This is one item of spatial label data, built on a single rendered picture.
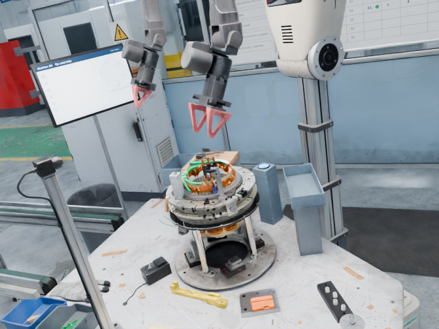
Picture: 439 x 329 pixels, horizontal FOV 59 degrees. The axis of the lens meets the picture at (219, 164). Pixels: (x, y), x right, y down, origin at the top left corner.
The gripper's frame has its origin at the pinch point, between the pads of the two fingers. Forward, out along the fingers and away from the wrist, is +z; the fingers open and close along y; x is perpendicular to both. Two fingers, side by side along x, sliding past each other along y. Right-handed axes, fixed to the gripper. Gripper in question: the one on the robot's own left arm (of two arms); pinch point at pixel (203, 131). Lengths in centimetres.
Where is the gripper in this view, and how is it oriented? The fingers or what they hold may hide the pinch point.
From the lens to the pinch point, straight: 104.2
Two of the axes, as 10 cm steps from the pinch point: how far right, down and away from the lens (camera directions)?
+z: -2.4, 9.6, 1.4
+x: 8.3, 1.3, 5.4
